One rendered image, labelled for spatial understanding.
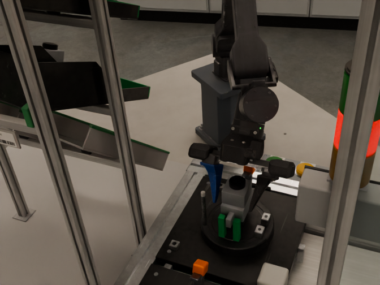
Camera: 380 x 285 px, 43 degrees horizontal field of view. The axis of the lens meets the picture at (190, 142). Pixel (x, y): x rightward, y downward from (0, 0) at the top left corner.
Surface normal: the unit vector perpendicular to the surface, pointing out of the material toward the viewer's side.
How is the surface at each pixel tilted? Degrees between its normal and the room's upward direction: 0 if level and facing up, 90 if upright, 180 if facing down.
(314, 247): 0
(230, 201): 90
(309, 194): 90
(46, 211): 0
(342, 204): 90
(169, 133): 0
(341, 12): 90
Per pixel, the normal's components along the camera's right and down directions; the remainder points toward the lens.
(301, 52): -0.06, -0.79
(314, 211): -0.40, 0.58
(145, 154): 0.83, 0.29
